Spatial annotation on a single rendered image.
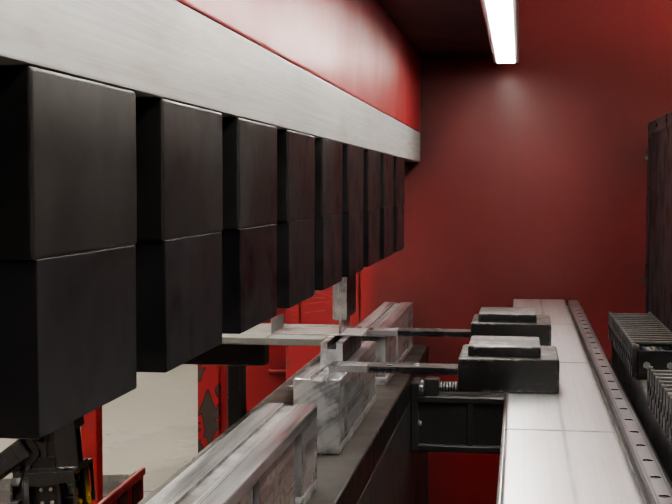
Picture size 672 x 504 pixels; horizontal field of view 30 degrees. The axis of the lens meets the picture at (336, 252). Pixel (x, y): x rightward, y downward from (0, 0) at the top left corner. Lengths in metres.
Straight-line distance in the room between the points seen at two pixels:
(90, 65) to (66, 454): 0.95
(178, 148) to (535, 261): 1.89
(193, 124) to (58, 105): 0.24
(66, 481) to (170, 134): 0.81
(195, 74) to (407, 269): 1.84
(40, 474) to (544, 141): 1.44
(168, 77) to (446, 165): 1.89
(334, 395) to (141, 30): 0.91
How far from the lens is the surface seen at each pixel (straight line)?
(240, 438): 1.19
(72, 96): 0.60
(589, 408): 1.29
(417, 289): 2.63
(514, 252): 2.62
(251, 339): 1.73
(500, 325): 1.72
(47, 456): 1.54
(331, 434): 1.56
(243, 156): 0.95
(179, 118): 0.78
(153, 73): 0.73
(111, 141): 0.65
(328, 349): 1.67
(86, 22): 0.63
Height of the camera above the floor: 1.21
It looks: 3 degrees down
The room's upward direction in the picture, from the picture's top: straight up
